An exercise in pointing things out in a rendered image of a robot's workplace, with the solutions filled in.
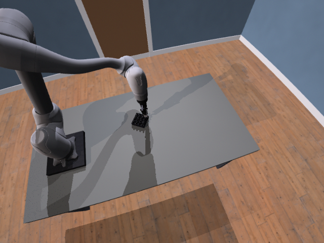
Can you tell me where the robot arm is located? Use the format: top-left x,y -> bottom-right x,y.
0,8 -> 148,168

